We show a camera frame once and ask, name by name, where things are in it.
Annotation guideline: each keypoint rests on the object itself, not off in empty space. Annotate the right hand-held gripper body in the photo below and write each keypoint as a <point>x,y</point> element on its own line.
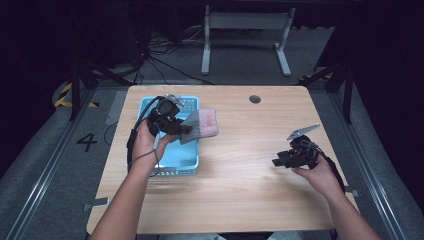
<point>301,155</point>

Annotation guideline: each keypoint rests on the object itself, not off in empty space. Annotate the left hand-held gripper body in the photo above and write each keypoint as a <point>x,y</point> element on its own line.
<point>164,111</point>

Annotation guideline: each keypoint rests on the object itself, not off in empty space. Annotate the light blue plastic basket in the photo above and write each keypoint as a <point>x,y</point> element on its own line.
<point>180,156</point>

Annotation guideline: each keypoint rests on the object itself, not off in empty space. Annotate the person's right hand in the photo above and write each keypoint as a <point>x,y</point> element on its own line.
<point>320,176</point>

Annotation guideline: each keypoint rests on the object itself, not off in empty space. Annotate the person's left hand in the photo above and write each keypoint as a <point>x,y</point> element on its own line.
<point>145,146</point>

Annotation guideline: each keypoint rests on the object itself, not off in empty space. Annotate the grey tape strip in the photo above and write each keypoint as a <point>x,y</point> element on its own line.
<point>96,203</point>
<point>352,191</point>

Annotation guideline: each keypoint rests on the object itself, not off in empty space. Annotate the black metal stand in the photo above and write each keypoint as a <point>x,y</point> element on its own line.
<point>346,90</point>
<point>76,86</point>

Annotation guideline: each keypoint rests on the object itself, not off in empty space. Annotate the yellow and black floor tape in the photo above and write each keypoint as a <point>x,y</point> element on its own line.
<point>65,98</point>

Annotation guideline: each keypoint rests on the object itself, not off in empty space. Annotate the metal floor rail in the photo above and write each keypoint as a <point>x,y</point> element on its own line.
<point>366,173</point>
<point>46,170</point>

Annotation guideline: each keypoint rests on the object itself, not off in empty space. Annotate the white metal table frame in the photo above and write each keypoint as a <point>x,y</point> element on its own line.
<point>246,21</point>

